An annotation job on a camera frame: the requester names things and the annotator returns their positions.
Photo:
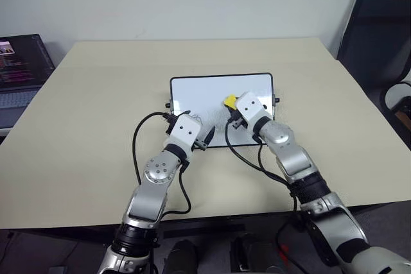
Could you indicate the large black panel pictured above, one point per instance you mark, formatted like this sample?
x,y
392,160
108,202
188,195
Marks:
x,y
375,33

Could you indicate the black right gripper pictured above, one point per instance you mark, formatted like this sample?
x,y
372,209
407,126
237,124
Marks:
x,y
237,120

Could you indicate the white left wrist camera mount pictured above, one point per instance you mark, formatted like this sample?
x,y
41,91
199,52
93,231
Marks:
x,y
183,131

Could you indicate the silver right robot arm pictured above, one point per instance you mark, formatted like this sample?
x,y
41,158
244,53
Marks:
x,y
296,159

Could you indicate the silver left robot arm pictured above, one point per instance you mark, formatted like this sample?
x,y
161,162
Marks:
x,y
150,197

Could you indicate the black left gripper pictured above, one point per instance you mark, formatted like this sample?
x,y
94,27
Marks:
x,y
199,145

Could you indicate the yellow whiteboard eraser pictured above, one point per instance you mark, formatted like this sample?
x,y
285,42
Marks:
x,y
230,100

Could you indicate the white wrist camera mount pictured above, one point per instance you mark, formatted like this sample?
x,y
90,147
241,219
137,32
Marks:
x,y
251,107
183,131

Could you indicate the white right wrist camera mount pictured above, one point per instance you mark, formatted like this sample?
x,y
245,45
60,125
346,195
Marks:
x,y
251,107

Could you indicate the open grey laptop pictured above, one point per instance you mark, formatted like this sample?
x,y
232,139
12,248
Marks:
x,y
19,72

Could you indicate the small black-framed whiteboard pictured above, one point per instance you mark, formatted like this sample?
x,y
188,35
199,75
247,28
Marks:
x,y
205,97

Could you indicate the dark rounded shape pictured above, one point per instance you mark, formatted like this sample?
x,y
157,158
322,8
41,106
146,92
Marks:
x,y
180,258

